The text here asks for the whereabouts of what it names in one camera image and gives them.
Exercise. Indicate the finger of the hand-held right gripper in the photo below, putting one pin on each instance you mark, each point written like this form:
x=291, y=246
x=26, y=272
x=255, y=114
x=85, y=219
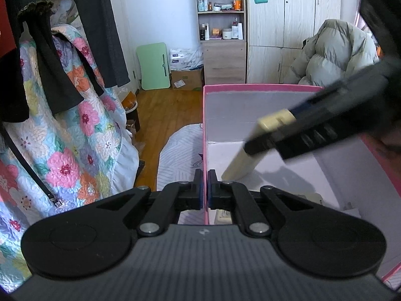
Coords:
x=344, y=94
x=300, y=138

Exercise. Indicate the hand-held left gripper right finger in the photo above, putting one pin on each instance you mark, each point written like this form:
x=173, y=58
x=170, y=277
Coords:
x=210, y=197

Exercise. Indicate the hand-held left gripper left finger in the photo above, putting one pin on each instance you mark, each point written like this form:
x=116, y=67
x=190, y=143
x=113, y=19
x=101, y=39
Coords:
x=199, y=194

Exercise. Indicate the cream plastic tube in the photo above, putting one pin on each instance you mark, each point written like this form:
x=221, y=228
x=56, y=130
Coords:
x=239, y=166

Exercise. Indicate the pink cardboard box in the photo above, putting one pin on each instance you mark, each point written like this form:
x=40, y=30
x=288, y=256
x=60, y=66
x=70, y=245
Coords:
x=238, y=109

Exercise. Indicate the grey puffer jacket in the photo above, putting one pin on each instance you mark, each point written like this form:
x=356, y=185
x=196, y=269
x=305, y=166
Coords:
x=335, y=53

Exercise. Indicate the white mat with guitar print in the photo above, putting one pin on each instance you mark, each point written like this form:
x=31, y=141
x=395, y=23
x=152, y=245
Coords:
x=178, y=153

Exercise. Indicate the wooden wardrobe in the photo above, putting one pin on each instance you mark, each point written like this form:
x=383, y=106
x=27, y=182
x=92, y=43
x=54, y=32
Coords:
x=272, y=37

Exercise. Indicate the wooden shelf unit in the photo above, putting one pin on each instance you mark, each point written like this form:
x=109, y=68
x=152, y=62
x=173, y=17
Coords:
x=224, y=62

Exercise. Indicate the white bottle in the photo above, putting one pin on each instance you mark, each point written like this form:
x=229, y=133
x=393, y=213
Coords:
x=240, y=31

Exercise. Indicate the white jar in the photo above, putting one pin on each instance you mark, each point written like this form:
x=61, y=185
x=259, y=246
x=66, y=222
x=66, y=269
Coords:
x=227, y=34

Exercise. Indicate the floral quilt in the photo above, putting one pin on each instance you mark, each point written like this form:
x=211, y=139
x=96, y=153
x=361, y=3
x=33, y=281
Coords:
x=78, y=150

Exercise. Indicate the green folding table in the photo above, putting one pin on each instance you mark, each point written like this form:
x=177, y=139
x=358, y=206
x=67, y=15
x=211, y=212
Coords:
x=153, y=65

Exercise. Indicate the white tissue packs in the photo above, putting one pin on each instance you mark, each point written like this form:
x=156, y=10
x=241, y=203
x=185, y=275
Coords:
x=186, y=58

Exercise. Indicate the orange bottle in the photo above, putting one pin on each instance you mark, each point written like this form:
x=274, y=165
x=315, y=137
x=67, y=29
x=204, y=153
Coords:
x=237, y=4

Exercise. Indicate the black bottle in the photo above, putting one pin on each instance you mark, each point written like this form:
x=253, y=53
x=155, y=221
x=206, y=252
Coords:
x=202, y=34

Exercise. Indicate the black belt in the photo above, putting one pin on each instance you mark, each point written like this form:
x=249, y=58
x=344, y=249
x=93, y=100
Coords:
x=31, y=170

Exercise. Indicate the dark grey hanging shirt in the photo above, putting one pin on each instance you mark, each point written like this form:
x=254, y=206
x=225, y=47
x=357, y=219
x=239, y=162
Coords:
x=100, y=37

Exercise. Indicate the black lace-trimmed garment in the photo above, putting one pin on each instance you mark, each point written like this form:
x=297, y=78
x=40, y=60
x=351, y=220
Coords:
x=53, y=78

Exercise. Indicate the white door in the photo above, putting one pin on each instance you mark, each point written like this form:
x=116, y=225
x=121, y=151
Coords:
x=125, y=22

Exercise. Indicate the black hanging coat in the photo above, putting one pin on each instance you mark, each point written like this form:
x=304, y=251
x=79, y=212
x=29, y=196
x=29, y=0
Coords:
x=12, y=94

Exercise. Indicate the red garment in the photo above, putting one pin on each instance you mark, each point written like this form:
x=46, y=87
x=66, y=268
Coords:
x=6, y=22

